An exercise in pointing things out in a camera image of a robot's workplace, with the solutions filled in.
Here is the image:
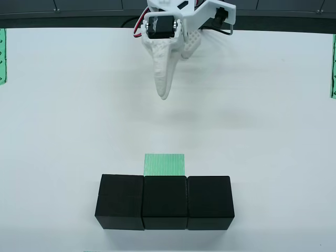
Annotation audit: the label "green striped square tape patch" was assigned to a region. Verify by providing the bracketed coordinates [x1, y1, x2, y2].
[144, 153, 186, 176]

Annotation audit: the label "black camera cable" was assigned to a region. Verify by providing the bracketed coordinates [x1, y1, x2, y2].
[201, 25, 235, 36]

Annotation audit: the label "black base cable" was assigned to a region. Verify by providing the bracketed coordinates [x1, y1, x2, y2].
[122, 17, 141, 28]

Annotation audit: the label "white perforated base plate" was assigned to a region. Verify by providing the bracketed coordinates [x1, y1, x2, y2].
[181, 28, 203, 60]

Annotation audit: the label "wrist camera on white mount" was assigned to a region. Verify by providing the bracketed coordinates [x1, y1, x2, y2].
[187, 0, 237, 36]

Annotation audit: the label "dark grey background cabinet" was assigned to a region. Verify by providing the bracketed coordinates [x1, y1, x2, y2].
[0, 0, 336, 29]

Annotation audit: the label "green tape strip black marks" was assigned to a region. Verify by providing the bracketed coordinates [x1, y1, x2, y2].
[329, 34, 336, 99]
[0, 27, 8, 86]

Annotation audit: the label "black block with seam line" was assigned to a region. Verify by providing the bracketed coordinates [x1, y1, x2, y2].
[94, 173, 145, 231]

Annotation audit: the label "red black servo wire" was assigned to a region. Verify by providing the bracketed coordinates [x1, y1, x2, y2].
[132, 7, 150, 39]

